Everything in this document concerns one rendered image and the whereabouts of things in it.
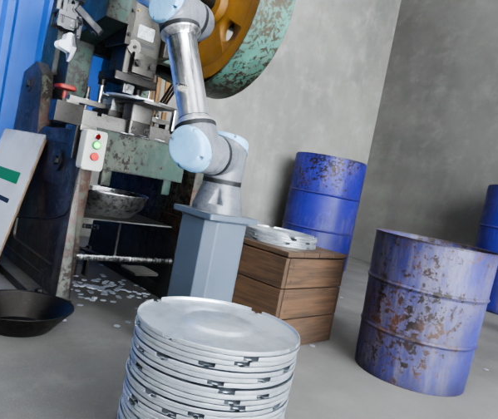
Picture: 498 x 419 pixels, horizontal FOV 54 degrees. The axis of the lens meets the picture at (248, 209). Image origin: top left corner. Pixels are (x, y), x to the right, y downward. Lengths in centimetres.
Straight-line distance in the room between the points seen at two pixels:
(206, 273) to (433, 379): 81
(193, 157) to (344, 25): 375
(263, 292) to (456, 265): 63
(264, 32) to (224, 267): 107
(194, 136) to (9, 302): 83
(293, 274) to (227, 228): 41
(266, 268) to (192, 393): 100
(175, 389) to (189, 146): 69
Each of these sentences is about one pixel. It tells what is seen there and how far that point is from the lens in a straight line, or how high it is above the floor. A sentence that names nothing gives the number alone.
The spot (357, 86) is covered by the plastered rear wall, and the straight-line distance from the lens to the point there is 505.
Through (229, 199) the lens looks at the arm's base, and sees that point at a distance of 142.
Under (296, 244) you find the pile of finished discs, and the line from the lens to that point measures 182.
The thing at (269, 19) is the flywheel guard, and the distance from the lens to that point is 214.
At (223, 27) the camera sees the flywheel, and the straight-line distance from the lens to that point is 238.
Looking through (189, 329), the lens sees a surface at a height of 30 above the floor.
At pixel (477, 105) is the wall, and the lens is 483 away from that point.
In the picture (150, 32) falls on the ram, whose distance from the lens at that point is 216.
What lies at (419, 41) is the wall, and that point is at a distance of 534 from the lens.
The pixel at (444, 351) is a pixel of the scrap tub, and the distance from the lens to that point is 174.
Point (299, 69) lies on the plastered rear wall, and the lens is 445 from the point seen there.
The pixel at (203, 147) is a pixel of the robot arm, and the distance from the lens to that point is 129.
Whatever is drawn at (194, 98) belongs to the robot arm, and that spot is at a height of 75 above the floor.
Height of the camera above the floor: 55
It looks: 3 degrees down
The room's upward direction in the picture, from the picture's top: 11 degrees clockwise
